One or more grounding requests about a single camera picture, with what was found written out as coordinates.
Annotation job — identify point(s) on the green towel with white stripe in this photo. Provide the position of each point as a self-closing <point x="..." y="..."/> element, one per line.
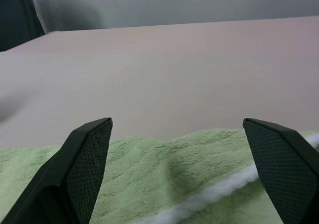
<point x="149" y="174"/>

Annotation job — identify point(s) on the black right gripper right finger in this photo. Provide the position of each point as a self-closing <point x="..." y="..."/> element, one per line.
<point x="286" y="169"/>

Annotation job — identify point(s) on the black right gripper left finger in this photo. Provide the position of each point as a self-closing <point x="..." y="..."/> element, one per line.
<point x="74" y="174"/>

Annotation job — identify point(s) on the dark chair back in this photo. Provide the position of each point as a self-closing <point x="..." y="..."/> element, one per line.
<point x="17" y="15"/>

